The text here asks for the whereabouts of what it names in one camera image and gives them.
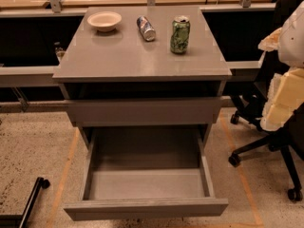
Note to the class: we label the white paper bowl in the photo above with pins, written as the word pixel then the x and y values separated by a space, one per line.
pixel 104 21

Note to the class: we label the black wheeled stand base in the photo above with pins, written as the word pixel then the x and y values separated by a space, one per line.
pixel 20 221

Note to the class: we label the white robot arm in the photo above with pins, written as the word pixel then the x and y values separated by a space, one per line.
pixel 288 40

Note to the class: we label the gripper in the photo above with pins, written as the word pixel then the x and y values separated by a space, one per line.
pixel 294 42

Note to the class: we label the long grey desk frame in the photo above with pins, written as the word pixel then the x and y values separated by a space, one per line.
pixel 26 76

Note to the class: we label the black office chair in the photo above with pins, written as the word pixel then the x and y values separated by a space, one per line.
pixel 291 135

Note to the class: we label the crushed green soda can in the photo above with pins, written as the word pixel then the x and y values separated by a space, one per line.
pixel 180 34

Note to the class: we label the grey top drawer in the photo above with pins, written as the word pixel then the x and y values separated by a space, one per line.
pixel 128 112

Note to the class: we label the blue silver soda can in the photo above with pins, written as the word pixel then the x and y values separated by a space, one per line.
pixel 146 29

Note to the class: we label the grey drawer cabinet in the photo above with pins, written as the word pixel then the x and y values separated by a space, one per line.
pixel 122 65

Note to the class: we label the grey drawer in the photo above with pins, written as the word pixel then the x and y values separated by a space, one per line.
pixel 128 112
pixel 144 173

